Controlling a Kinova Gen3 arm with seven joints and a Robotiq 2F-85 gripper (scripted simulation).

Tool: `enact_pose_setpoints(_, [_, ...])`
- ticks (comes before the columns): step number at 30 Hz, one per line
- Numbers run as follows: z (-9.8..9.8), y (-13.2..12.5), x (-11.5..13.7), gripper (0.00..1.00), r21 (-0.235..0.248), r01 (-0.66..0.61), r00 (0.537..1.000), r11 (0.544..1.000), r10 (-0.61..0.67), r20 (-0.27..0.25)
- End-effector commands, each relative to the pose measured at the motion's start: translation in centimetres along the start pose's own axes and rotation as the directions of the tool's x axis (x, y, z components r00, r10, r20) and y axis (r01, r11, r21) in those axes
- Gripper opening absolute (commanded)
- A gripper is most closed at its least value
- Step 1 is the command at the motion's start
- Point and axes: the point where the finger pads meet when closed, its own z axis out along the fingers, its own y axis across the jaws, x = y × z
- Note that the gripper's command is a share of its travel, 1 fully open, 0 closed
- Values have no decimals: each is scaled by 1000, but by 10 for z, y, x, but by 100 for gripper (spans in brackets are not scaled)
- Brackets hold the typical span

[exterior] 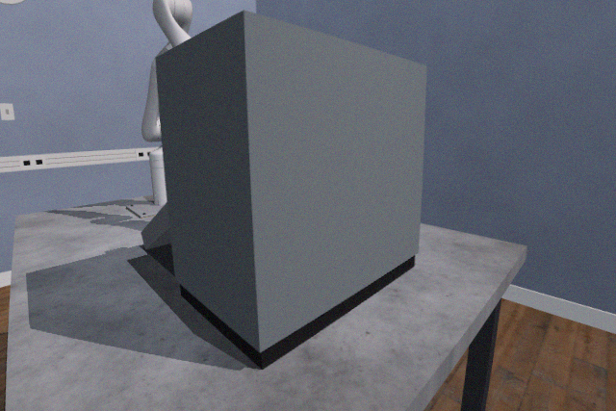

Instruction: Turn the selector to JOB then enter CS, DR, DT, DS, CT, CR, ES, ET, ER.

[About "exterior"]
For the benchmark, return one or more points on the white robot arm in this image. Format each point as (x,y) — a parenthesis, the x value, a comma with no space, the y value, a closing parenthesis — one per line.
(165,11)

